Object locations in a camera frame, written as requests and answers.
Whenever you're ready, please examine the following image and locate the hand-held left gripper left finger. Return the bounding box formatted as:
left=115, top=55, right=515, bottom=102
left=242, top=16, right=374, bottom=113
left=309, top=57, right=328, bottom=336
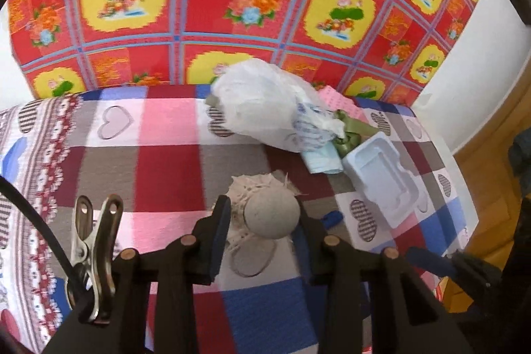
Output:
left=41, top=194, right=232, bottom=354

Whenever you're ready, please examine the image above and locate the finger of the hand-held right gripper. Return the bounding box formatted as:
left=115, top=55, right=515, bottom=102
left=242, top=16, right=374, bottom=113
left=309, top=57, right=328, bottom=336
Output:
left=404, top=246, right=457, bottom=276

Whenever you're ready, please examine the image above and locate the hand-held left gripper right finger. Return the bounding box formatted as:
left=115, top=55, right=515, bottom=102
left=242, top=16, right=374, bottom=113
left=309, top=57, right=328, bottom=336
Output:
left=292, top=202, right=474, bottom=354

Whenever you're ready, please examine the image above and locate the grey ball with paper shreds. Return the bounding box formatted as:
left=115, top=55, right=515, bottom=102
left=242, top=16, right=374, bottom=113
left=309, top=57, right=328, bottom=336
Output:
left=226, top=171, right=300, bottom=251

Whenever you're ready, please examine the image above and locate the pale blue plastic packet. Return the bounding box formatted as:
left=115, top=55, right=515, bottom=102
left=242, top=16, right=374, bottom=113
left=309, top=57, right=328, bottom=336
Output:
left=301, top=142, right=343, bottom=175

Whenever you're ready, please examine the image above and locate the white plastic tray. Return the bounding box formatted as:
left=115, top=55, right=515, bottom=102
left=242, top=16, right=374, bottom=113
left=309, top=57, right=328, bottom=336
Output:
left=341, top=131, right=421, bottom=229

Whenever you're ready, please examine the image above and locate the green ribbon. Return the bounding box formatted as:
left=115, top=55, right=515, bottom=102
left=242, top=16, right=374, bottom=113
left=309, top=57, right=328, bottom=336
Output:
left=330, top=109, right=376, bottom=158

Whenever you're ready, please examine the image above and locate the white printed plastic bag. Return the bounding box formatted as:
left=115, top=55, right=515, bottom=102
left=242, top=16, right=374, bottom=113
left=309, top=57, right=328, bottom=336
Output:
left=211, top=59, right=345, bottom=153

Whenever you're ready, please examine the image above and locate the pink textured cloth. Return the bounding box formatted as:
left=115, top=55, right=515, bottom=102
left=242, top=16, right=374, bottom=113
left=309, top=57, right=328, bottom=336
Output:
left=317, top=86, right=366, bottom=122

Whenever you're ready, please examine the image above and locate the checked heart print blanket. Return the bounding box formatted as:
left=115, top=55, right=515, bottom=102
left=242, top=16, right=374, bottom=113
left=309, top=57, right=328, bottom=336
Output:
left=0, top=84, right=482, bottom=354

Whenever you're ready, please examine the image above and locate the metal clip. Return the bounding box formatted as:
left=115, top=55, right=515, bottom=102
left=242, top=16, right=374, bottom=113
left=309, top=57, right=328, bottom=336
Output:
left=70, top=194, right=124, bottom=323

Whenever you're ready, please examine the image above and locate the red floral printed cloth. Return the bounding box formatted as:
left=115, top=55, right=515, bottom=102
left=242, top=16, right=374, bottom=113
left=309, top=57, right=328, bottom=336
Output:
left=6, top=0, right=488, bottom=106

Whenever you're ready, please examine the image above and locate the thick black cable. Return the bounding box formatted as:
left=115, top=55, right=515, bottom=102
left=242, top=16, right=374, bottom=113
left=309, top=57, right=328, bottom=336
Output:
left=0, top=175, right=90, bottom=297

